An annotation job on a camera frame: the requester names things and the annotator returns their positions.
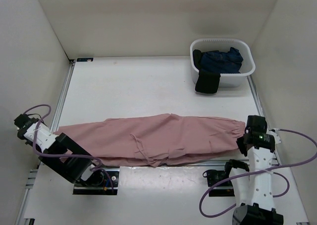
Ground pink trousers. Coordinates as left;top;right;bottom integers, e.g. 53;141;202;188
55;113;245;167

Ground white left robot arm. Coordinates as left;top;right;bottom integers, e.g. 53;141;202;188
14;113;113;186

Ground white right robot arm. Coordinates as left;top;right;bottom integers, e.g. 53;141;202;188
222;115;284;225

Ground black trousers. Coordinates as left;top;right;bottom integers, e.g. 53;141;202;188
193;50;220;94

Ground dark blue trousers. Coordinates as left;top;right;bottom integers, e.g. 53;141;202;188
206;47;244;74

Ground white plastic basket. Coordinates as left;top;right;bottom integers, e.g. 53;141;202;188
190;38;256;88

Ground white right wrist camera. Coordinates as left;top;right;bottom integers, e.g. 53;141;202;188
267;128;282;145

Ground aluminium table edge rail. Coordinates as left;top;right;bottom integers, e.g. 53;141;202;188
31;158;279;171

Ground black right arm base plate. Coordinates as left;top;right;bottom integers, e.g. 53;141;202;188
203;169;234;197

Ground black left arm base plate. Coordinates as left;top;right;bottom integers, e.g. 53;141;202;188
73;168;120;196

